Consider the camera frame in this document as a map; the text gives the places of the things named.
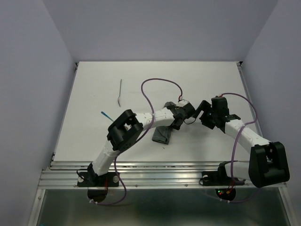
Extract dark grey cloth napkin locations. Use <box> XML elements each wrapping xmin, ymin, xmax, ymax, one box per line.
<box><xmin>151</xmin><ymin>102</ymin><xmax>183</xmax><ymax>145</ymax></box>

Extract silver metal fork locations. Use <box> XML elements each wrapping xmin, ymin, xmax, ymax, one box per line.
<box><xmin>117</xmin><ymin>79</ymin><xmax>122</xmax><ymax>107</ymax></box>

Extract iridescent rainbow spoon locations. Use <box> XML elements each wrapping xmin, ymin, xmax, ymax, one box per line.
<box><xmin>101</xmin><ymin>111</ymin><xmax>114</xmax><ymax>121</ymax></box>

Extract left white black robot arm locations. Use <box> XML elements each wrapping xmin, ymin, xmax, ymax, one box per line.
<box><xmin>87</xmin><ymin>100</ymin><xmax>196</xmax><ymax>186</ymax></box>

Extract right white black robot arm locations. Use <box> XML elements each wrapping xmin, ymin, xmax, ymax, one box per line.
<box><xmin>197</xmin><ymin>97</ymin><xmax>290</xmax><ymax>188</ymax></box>

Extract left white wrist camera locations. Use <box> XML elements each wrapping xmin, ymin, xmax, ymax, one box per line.
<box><xmin>176</xmin><ymin>99</ymin><xmax>190</xmax><ymax>107</ymax></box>

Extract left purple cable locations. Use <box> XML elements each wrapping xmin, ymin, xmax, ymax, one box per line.
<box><xmin>89</xmin><ymin>78</ymin><xmax>184</xmax><ymax>205</ymax></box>

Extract aluminium right side rail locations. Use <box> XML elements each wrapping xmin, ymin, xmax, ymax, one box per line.
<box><xmin>236</xmin><ymin>61</ymin><xmax>264</xmax><ymax>137</ymax></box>

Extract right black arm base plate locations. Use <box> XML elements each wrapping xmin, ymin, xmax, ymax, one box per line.
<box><xmin>199</xmin><ymin>171</ymin><xmax>233</xmax><ymax>186</ymax></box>

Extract aluminium front rail frame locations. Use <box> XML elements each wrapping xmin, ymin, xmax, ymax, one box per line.
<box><xmin>28</xmin><ymin>161</ymin><xmax>299</xmax><ymax>226</ymax></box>

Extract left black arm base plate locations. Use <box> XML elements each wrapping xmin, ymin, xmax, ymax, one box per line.
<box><xmin>77</xmin><ymin>171</ymin><xmax>119</xmax><ymax>187</ymax></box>

